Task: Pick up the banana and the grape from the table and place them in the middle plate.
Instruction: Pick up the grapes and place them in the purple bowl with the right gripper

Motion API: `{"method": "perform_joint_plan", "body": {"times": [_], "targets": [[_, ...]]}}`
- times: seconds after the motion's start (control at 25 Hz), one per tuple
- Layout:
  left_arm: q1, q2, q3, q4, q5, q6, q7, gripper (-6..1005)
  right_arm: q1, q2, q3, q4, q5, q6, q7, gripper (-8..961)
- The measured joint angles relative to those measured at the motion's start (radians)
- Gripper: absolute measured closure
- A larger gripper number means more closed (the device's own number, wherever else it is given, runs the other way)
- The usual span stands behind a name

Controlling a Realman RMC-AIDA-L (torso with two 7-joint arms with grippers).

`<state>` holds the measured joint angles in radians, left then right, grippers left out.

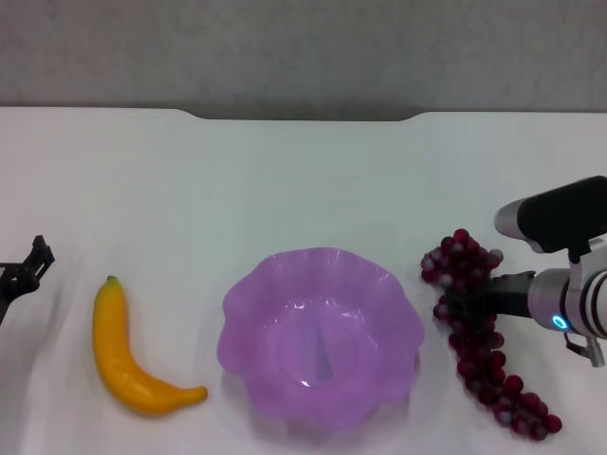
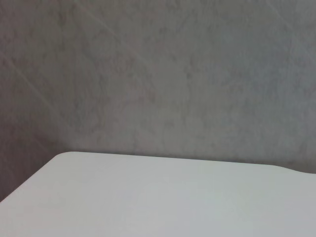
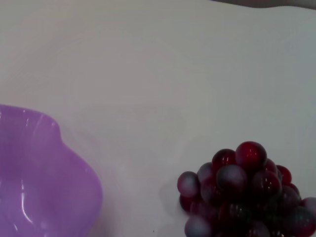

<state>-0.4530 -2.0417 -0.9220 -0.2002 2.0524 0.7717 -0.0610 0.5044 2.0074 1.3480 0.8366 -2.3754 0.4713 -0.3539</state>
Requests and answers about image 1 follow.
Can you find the purple wavy plastic bowl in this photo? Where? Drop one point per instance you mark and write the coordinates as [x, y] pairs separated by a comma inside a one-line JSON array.
[[284, 341]]

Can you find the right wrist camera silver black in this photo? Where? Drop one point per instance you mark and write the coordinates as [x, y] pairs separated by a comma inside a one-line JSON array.
[[555, 218]]

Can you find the yellow banana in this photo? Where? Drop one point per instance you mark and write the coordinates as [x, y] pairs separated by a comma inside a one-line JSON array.
[[111, 332]]

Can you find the dark red grape bunch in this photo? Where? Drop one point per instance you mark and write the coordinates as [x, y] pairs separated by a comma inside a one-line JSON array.
[[479, 360]]

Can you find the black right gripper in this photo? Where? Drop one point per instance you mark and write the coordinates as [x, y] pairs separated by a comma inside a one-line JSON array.
[[512, 294]]

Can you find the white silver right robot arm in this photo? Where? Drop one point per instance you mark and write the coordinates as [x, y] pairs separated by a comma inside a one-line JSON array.
[[583, 303]]

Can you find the right silver camera bracket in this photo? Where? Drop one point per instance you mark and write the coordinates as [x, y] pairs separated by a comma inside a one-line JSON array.
[[590, 251]]

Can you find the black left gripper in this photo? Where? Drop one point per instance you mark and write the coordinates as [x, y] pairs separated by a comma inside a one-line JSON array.
[[14, 282]]

